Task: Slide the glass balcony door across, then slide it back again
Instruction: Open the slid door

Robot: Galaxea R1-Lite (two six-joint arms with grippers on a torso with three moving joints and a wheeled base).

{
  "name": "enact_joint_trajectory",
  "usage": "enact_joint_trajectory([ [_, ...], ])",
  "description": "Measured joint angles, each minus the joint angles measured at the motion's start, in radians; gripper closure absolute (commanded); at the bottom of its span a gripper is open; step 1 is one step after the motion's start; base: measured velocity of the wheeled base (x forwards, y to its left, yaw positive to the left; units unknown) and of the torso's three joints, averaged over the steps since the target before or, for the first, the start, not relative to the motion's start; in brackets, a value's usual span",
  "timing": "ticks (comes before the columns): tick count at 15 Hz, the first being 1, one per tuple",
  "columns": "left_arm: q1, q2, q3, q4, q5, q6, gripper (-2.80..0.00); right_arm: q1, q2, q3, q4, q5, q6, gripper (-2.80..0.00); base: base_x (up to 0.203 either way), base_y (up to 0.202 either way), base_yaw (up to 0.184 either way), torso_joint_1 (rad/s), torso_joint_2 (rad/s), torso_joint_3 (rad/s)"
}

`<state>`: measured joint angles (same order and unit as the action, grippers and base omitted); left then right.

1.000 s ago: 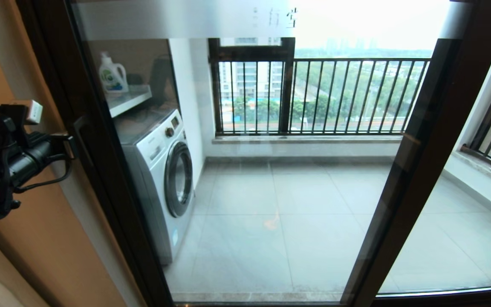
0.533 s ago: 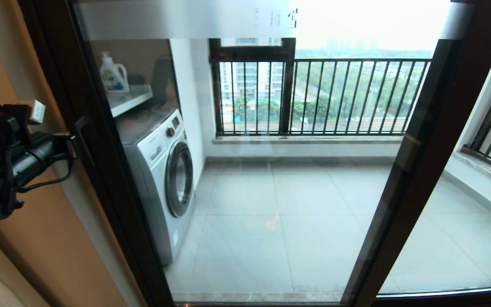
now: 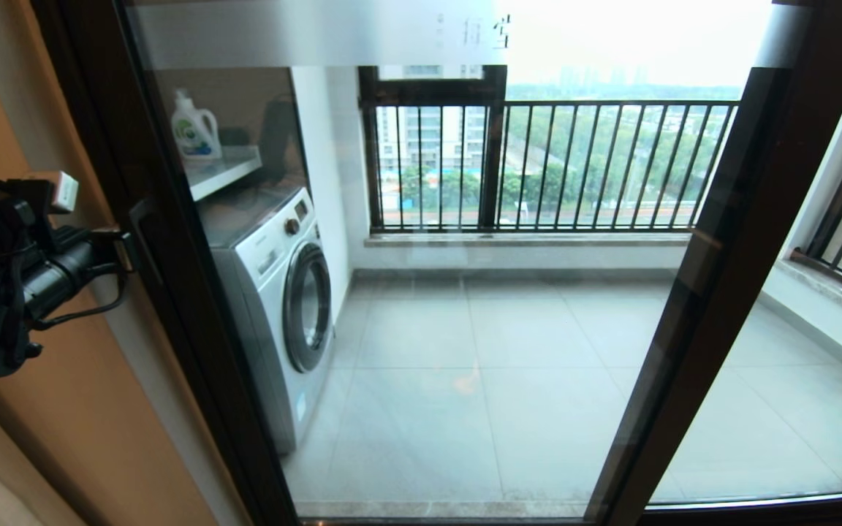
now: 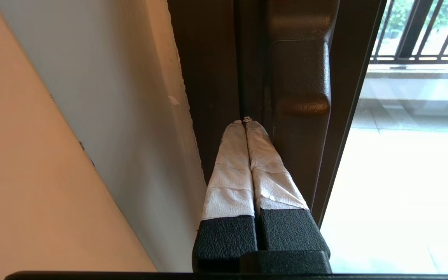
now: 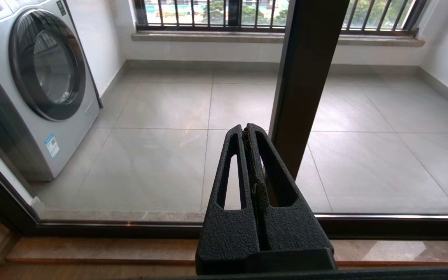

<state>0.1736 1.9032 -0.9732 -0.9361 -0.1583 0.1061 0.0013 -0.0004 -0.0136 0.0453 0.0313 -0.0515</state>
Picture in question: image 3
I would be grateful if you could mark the dark window frame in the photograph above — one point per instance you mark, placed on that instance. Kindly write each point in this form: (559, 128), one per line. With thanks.
(432, 91)

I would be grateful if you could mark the white detergent bottle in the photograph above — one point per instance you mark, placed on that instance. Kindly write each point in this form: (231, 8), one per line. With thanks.
(196, 130)

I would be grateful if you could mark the fixed dark framed glass panel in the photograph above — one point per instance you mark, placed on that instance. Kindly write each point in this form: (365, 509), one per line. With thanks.
(757, 409)

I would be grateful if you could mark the white shelf board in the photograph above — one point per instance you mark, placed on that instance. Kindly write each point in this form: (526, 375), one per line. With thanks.
(224, 172)

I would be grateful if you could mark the grey high-rise building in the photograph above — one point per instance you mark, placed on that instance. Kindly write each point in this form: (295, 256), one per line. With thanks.
(428, 131)

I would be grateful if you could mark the long black balcony railing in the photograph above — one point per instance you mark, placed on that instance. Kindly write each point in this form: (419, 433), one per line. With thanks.
(574, 104)

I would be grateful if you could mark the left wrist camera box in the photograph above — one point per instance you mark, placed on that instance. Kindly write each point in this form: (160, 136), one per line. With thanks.
(63, 191)

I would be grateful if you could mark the dark framed sliding glass door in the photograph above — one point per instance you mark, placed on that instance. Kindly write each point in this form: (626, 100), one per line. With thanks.
(816, 109)

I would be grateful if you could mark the stone window sill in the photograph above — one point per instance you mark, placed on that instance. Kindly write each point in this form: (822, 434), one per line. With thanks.
(830, 285)
(523, 239)

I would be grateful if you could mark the white front-load washing machine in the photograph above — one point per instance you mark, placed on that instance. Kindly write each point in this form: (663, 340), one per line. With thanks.
(275, 307)

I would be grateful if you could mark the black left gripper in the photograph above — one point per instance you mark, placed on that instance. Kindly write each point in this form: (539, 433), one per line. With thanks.
(63, 270)

